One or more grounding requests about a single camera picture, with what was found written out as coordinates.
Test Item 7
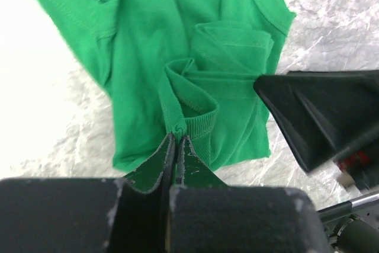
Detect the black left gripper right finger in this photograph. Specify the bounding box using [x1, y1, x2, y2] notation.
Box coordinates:
[170, 137, 329, 252]

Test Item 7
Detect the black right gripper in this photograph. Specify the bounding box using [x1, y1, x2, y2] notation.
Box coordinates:
[253, 71, 378, 191]

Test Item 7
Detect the green garment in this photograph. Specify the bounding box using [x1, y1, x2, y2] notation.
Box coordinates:
[38, 0, 295, 172]

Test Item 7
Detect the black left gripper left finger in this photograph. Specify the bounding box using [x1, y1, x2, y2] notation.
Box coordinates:
[1, 134, 176, 252]

